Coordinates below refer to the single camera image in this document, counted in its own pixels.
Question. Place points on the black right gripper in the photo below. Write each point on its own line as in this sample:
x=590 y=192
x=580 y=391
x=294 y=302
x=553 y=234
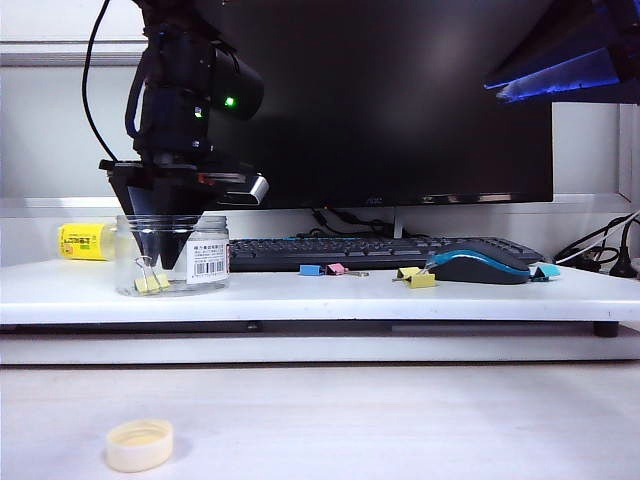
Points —
x=622 y=35

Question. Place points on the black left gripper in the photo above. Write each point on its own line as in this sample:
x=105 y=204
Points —
x=170 y=172

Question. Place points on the round transparent plastic box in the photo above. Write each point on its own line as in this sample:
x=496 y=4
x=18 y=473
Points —
x=207 y=260

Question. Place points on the yellow binder clip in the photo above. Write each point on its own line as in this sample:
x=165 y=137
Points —
x=150 y=285
x=422 y=281
x=406 y=272

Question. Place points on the pale yellow bottle cap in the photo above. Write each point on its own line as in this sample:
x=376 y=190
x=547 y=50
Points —
x=139 y=447

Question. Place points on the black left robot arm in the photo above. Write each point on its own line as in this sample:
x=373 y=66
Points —
x=175 y=100

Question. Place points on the black round support foot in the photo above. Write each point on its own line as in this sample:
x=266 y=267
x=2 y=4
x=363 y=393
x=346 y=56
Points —
x=605 y=331

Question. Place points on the plastic bottle with yellow label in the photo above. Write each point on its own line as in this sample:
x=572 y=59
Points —
x=80 y=242

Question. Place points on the blue binder clip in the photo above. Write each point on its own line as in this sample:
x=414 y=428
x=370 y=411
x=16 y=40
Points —
x=309 y=270

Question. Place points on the black computer monitor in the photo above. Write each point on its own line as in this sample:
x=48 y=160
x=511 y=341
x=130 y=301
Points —
x=400 y=125

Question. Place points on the pink binder clip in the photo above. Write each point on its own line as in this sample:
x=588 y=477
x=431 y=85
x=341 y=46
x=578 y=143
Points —
x=336 y=269

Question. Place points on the black computer keyboard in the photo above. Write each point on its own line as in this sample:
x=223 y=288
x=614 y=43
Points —
x=350 y=250

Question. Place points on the teal binder clip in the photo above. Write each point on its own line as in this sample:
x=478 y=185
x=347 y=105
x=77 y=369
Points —
x=547 y=271

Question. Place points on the black power plug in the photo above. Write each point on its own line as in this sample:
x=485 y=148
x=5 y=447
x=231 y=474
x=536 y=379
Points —
x=622 y=270

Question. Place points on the blue and black computer mouse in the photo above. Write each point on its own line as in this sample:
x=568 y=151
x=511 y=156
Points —
x=475 y=270

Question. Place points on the silver monitor stand neck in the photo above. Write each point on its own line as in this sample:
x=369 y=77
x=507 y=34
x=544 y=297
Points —
x=398 y=222

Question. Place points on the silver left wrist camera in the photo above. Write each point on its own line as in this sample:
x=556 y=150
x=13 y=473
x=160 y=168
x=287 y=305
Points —
x=247 y=192

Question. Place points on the grey aluminium vertical post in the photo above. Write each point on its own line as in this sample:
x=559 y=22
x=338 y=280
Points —
x=625 y=160

